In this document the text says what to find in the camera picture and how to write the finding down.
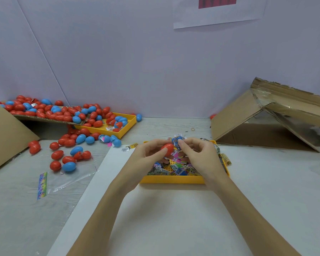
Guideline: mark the tall brown cardboard box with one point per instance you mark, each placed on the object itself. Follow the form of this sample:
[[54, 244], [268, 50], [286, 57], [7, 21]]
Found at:
[[4, 136]]

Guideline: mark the yellow label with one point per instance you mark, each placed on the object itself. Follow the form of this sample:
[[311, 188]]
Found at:
[[226, 159]]

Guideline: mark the brown cardboard sheet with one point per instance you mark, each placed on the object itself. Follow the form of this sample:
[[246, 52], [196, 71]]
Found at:
[[40, 117]]

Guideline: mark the pile of plastic eggs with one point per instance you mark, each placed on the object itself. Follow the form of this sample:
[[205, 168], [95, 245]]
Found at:
[[69, 114]]

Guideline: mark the white paper sign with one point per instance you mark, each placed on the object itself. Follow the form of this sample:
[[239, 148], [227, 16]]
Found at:
[[221, 10]]

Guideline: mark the person's left hand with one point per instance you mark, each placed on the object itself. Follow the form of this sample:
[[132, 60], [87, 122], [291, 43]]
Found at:
[[141, 165]]

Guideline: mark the person's right forearm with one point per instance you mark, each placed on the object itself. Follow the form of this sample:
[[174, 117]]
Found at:
[[256, 221]]

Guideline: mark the clear bag with coloured label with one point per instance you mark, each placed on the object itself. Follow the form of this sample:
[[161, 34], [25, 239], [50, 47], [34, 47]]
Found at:
[[66, 181]]

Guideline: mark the yellow tray under eggs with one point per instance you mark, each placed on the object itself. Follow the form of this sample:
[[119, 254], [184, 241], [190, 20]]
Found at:
[[127, 124]]

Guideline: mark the person's left forearm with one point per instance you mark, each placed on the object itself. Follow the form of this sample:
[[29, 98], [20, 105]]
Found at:
[[98, 224]]

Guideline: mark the yellow plastic tray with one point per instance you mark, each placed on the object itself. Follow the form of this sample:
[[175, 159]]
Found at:
[[168, 179]]

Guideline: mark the torn flattened cardboard box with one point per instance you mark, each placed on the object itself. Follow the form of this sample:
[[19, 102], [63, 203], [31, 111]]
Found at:
[[234, 114]]

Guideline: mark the single red plastic egg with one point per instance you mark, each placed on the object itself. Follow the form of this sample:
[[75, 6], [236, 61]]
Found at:
[[167, 149]]

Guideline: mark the person's right hand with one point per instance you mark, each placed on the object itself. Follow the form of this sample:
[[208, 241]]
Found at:
[[208, 160]]

